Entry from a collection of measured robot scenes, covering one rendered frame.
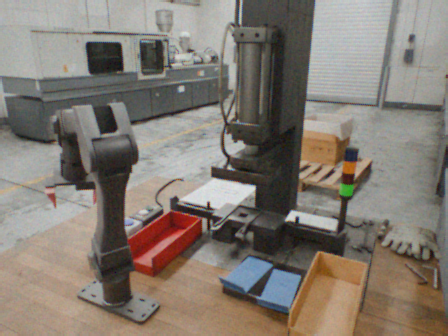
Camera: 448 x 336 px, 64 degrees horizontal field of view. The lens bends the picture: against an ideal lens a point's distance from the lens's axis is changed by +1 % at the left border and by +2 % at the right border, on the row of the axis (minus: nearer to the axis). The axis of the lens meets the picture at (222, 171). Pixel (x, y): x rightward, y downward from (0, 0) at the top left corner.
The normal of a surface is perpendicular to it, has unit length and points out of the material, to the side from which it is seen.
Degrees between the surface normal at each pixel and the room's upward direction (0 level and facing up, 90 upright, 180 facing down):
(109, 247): 104
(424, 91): 90
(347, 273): 90
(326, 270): 90
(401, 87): 90
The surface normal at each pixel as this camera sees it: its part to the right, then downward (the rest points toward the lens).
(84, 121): 0.48, -0.33
